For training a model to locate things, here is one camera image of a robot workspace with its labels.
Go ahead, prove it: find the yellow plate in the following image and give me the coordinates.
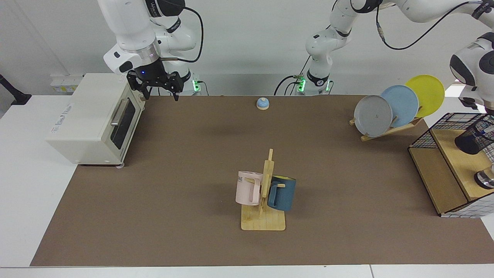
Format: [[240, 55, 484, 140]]
[[404, 75, 445, 118]]

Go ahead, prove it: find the glass lid with metal rim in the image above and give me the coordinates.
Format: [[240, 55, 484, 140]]
[[474, 164, 494, 190]]

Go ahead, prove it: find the pale toaster oven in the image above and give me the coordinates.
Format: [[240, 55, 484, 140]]
[[45, 73, 146, 168]]

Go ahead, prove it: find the black mesh pen holder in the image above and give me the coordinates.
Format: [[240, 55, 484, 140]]
[[454, 118, 494, 155]]

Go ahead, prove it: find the wire basket with wooden floor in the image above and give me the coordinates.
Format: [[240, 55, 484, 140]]
[[408, 112, 494, 219]]

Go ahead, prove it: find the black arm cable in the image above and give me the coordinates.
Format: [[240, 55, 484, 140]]
[[160, 6, 204, 63], [375, 0, 494, 51]]

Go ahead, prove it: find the brown table cloth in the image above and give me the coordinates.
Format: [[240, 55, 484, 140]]
[[30, 95, 494, 267]]

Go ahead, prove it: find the grey plate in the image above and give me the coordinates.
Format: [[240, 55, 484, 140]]
[[354, 95, 393, 138]]

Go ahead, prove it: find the dark teal cup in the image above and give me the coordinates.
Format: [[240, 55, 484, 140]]
[[267, 175, 297, 212]]

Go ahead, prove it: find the black base cable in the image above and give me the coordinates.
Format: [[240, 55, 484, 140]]
[[274, 58, 311, 96]]

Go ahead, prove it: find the wooden cup stand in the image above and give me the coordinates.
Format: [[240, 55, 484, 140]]
[[241, 149, 286, 231]]

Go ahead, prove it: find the wooden plate rack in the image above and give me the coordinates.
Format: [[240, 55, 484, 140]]
[[349, 117, 424, 142]]

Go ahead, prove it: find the black stand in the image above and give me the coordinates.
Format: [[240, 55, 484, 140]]
[[458, 97, 484, 110], [0, 75, 32, 105]]

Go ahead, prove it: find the light blue plate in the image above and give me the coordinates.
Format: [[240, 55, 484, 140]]
[[380, 85, 420, 128]]

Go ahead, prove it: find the pink cup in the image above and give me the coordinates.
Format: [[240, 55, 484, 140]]
[[235, 171, 264, 206]]

